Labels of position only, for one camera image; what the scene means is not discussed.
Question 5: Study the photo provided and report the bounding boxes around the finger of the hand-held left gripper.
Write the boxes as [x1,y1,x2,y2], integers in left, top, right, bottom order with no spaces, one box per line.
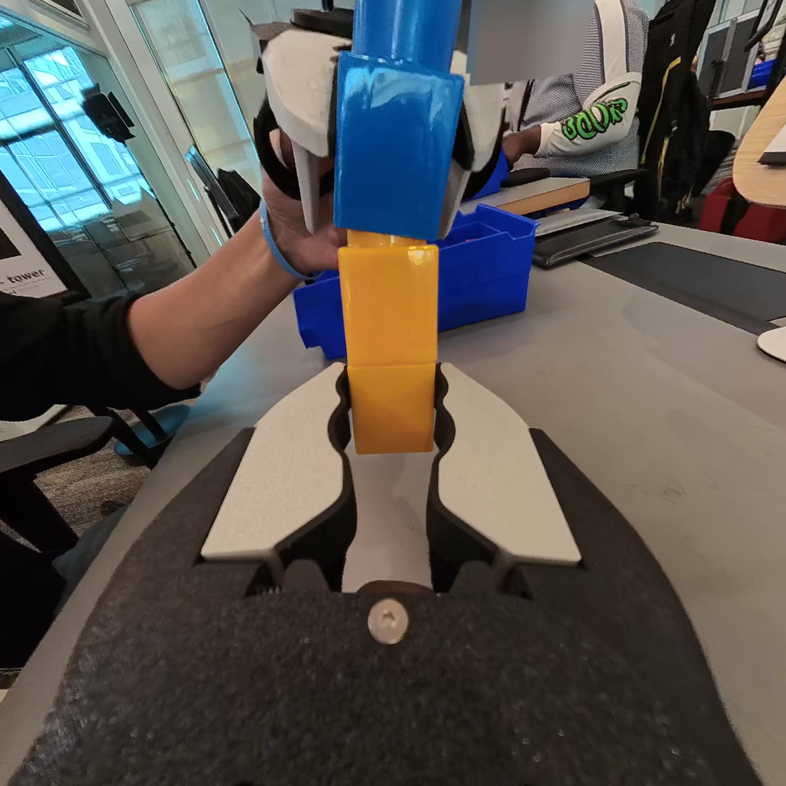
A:
[263,32,343,237]
[437,50,512,242]

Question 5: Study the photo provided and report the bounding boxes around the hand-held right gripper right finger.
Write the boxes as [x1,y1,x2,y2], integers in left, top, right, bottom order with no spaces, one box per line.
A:
[425,361,583,592]

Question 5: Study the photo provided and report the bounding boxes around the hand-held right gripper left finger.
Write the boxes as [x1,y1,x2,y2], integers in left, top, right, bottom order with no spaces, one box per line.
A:
[200,361,359,592]

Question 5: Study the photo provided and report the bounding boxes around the blue mega block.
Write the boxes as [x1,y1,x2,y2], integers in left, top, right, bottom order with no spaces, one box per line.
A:
[333,0,465,242]

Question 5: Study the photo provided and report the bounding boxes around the blue plastic bin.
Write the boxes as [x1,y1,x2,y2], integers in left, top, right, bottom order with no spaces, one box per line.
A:
[463,147,512,200]
[292,203,540,360]

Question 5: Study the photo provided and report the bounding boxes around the yellow mega block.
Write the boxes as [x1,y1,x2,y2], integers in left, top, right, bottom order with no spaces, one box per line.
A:
[347,361,438,456]
[337,230,440,367]

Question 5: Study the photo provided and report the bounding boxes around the person's left forearm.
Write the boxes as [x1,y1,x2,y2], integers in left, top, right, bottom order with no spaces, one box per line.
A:
[0,206,323,423]

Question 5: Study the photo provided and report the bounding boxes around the person's left hand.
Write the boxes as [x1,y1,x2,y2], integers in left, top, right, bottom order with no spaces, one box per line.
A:
[261,130,348,281]

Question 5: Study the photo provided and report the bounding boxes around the white paper sheets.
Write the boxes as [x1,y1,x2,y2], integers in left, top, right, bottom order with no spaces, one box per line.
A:
[533,206,624,235]

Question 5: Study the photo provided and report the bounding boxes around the black hanging jacket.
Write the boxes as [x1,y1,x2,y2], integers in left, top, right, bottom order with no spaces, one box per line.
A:
[216,167,262,237]

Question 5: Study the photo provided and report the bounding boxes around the black folder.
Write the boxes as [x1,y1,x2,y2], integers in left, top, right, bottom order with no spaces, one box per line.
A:
[531,212,660,269]

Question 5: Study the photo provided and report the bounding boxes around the black pole round base stand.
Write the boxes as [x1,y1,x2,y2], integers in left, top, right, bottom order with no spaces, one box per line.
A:
[113,402,192,458]

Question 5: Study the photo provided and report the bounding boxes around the blue wristband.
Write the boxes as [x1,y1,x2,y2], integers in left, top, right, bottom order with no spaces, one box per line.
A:
[258,198,323,283]

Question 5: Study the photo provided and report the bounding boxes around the black mounted box device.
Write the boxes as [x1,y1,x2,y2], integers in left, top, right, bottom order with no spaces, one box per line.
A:
[81,85,137,143]

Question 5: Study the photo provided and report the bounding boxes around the person's leg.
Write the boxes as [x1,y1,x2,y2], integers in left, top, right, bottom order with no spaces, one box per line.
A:
[52,504,133,590]

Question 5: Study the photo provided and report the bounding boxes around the black backpack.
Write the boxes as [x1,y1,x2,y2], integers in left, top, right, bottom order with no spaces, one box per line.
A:
[634,0,738,223]

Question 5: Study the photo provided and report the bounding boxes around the dark grey desk mat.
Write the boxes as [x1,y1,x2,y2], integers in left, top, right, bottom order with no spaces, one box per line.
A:
[580,241,786,337]

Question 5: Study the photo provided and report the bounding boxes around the red bag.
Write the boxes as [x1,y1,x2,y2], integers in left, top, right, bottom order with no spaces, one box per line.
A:
[699,177,786,237]

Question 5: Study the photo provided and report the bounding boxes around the person's torso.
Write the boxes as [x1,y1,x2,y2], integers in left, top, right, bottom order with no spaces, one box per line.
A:
[0,531,67,671]

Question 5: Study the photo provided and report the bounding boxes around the instruction sheet on white stand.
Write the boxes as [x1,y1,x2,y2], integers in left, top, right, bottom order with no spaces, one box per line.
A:
[732,80,786,363]

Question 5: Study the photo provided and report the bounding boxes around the black framed marker sign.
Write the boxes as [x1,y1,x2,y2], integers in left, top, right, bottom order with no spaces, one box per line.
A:
[0,172,90,303]

